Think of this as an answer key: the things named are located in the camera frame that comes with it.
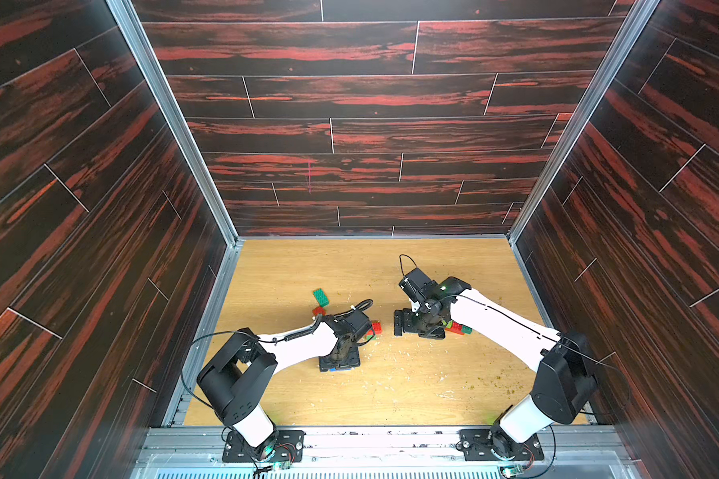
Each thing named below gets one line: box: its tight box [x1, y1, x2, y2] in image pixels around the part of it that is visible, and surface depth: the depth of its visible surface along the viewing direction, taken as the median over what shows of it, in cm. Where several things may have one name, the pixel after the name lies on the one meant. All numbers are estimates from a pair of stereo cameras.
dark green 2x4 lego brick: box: [312, 287, 331, 309], surface depth 103 cm
